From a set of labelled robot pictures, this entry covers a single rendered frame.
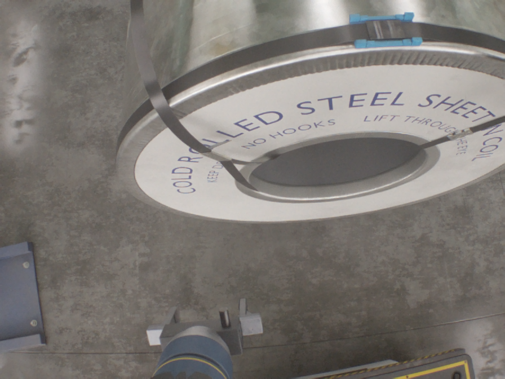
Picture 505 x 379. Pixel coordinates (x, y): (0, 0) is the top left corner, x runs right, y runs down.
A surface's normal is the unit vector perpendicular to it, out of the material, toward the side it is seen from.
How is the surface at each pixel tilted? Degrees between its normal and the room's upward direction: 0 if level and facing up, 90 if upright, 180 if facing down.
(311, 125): 90
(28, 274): 0
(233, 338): 25
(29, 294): 0
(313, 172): 6
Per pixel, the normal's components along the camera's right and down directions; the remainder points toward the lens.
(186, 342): -0.19, -0.98
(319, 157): 0.00, -0.31
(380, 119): 0.07, 0.95
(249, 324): 0.00, 0.11
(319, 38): -0.28, -0.28
